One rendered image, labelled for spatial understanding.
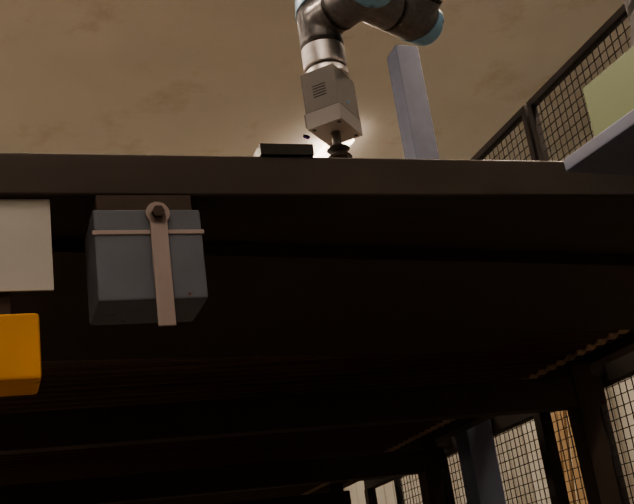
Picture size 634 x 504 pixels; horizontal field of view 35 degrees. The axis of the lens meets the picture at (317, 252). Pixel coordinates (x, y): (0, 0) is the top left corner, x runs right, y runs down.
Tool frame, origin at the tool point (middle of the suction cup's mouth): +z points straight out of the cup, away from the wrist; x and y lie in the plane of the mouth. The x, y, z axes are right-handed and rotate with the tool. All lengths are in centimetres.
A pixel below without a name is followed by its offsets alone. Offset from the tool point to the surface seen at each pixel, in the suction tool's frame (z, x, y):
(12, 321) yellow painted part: 34, -20, 56
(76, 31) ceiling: -211, -208, -200
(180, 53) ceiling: -211, -181, -249
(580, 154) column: 17.0, 39.5, 11.8
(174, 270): 28, -7, 42
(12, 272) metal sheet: 27, -22, 54
